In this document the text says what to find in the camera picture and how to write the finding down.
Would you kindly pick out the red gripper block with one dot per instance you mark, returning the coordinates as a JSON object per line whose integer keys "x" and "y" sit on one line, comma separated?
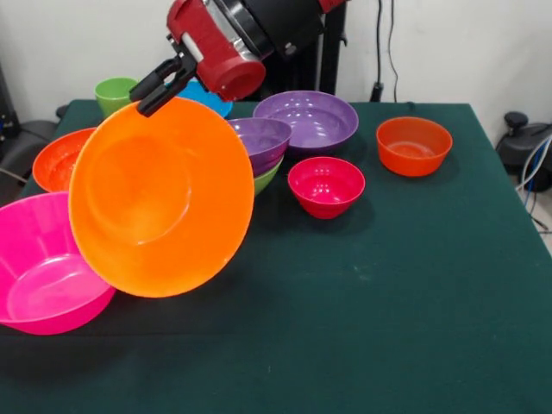
{"x": 215, "y": 56}

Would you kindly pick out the dark green tablecloth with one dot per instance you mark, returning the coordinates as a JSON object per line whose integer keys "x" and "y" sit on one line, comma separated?
{"x": 366, "y": 323}

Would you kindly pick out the black chair base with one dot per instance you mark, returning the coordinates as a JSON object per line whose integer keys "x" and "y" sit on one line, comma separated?
{"x": 517, "y": 142}
{"x": 30, "y": 142}

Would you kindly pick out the green plastic bowl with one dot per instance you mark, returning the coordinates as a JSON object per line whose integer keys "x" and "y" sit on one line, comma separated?
{"x": 265, "y": 181}

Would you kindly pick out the small crimson plastic bowl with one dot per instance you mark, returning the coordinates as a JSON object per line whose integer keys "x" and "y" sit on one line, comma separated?
{"x": 325, "y": 185}

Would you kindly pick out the blue plastic bowl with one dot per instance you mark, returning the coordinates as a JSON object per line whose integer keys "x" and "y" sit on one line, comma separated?
{"x": 215, "y": 105}

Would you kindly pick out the large red-orange plastic bowl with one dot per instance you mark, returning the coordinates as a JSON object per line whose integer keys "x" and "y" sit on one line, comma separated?
{"x": 56, "y": 164}

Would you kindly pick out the small red-orange plastic bowl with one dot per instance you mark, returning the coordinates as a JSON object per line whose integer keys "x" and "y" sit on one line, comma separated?
{"x": 414, "y": 146}

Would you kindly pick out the large orange plastic bowl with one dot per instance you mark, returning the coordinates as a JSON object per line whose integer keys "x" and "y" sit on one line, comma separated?
{"x": 164, "y": 198}

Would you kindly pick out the large pink plastic bowl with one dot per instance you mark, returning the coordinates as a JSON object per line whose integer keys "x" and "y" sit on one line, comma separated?
{"x": 39, "y": 280}

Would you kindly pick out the green plastic cup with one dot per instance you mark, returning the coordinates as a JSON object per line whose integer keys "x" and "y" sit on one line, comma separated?
{"x": 110, "y": 92}

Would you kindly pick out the purple plastic bowl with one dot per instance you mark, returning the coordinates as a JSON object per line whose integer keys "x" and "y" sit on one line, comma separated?
{"x": 267, "y": 142}
{"x": 306, "y": 125}

